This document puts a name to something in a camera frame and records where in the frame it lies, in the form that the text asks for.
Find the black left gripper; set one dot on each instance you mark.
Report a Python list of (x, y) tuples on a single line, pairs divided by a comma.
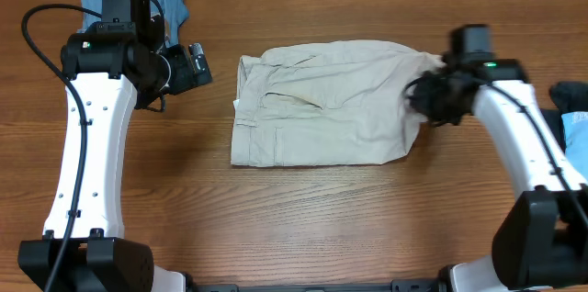
[(187, 78)]

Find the dark teal garment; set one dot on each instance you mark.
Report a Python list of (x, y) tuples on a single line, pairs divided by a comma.
[(568, 97)]

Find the folded blue denim jeans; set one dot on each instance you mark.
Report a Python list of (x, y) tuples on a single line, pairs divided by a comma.
[(175, 14)]

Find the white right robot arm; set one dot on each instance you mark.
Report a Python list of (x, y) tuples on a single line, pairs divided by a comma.
[(542, 242)]

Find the light blue garment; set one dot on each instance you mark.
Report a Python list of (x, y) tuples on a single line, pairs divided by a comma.
[(575, 125)]

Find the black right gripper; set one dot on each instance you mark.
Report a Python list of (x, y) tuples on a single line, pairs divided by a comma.
[(427, 97)]

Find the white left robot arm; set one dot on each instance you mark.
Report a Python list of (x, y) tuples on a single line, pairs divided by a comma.
[(83, 245)]

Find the beige cotton shorts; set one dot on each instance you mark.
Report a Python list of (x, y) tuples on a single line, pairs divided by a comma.
[(335, 103)]

